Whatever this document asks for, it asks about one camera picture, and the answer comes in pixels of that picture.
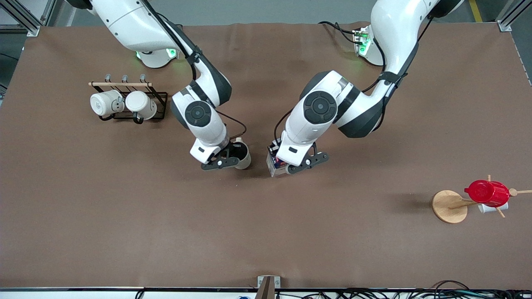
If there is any blue white milk carton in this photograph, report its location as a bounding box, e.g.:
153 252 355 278
266 140 291 178

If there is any white cup with dark inside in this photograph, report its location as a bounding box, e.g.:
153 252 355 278
230 141 252 170

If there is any red plastic cup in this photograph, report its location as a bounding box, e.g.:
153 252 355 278
464 179 510 208

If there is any small white cup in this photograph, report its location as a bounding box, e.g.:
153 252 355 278
478 202 509 214

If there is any brown table cover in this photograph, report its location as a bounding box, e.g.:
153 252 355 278
0 22 532 290

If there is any wooden mug tree stand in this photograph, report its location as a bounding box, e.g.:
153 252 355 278
431 174 532 224

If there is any black wire mug rack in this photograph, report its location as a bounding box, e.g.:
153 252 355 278
89 74 168 124

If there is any white mug with black handle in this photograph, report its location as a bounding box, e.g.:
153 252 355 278
125 91 158 124

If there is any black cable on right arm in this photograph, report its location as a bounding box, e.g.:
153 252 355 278
141 0 248 142

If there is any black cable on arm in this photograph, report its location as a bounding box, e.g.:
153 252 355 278
141 0 248 142
273 15 435 144

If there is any white mug with grey handle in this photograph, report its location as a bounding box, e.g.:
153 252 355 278
90 90 124 118

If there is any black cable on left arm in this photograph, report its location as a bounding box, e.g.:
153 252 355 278
273 15 435 144

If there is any black cable at arm base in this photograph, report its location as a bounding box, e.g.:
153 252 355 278
319 21 359 44

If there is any metal bracket with wooden post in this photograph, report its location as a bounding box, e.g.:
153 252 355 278
257 275 281 299

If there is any aluminium frame profile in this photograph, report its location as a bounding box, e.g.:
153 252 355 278
497 0 532 32
0 0 54 37

